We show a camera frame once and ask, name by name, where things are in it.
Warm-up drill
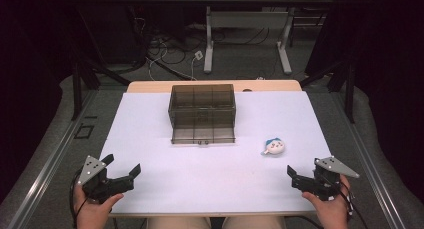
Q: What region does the wooden table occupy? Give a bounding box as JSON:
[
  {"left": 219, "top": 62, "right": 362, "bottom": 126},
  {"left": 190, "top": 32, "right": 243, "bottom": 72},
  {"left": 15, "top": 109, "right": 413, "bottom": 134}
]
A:
[{"left": 126, "top": 79, "right": 303, "bottom": 94}]

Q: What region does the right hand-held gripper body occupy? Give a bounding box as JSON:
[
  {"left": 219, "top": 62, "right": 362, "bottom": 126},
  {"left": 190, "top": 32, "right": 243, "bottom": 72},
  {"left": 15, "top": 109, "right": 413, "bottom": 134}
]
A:
[{"left": 291, "top": 156, "right": 361, "bottom": 202}]

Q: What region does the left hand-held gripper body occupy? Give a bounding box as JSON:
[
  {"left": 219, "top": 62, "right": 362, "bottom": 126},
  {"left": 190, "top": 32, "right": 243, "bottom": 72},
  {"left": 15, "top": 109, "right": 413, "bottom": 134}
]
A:
[{"left": 76, "top": 155, "right": 135, "bottom": 204}]

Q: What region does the black metal stand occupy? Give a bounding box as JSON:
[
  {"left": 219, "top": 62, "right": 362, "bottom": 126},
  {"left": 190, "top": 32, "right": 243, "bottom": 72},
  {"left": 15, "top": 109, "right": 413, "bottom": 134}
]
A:
[
  {"left": 70, "top": 59, "right": 132, "bottom": 122},
  {"left": 299, "top": 59, "right": 356, "bottom": 124}
]

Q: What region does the white floor cable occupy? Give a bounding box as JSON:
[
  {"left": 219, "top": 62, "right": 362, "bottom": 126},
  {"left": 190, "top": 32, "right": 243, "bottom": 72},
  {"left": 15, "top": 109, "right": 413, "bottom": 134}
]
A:
[{"left": 146, "top": 38, "right": 198, "bottom": 82}]

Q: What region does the dark curtain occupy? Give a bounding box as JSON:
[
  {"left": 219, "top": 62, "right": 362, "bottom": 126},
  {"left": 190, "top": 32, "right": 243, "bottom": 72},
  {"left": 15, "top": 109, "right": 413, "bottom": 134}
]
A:
[
  {"left": 304, "top": 0, "right": 424, "bottom": 203},
  {"left": 0, "top": 0, "right": 81, "bottom": 203}
]

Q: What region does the white-legged background table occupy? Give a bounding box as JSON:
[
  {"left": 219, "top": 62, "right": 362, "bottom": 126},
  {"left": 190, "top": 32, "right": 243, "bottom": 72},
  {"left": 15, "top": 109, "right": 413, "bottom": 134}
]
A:
[{"left": 184, "top": 0, "right": 338, "bottom": 75}]

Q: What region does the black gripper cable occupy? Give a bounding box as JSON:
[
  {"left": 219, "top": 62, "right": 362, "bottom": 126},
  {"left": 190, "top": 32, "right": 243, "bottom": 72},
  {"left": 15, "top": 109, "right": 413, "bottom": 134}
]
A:
[
  {"left": 339, "top": 179, "right": 369, "bottom": 229},
  {"left": 68, "top": 169, "right": 88, "bottom": 229}
]

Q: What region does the white table mat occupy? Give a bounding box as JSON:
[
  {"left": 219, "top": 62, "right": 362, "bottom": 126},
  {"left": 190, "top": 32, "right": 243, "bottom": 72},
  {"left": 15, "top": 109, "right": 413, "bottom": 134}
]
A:
[{"left": 99, "top": 90, "right": 333, "bottom": 217}]

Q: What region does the black floor cable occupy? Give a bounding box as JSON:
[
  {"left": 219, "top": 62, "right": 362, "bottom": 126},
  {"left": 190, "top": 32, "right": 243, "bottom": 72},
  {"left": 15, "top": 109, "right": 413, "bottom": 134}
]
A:
[{"left": 133, "top": 15, "right": 208, "bottom": 80}]

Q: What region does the person's left hand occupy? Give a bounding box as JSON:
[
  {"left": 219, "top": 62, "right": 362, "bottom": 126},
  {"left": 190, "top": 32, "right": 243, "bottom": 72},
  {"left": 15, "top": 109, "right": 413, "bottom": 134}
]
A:
[{"left": 73, "top": 184, "right": 125, "bottom": 229}]

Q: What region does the smoky clear plastic drawer box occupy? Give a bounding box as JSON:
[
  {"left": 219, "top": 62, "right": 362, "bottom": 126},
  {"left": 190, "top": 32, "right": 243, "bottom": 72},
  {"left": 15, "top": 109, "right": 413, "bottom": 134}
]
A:
[{"left": 167, "top": 83, "right": 237, "bottom": 146}]

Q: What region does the aluminium floor rail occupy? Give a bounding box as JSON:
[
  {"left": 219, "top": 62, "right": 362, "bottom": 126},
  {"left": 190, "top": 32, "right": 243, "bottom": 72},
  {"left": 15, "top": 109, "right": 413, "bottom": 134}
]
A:
[
  {"left": 5, "top": 90, "right": 98, "bottom": 229},
  {"left": 332, "top": 90, "right": 408, "bottom": 229}
]

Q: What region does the white and blue plush toy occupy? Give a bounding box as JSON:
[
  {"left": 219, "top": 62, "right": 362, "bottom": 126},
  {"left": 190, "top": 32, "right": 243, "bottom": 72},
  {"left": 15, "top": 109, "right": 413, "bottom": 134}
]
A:
[{"left": 260, "top": 137, "right": 286, "bottom": 157}]

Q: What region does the person's right hand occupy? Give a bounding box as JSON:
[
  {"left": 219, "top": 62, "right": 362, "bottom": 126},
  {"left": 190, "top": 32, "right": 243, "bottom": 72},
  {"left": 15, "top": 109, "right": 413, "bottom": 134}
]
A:
[{"left": 301, "top": 175, "right": 352, "bottom": 229}]

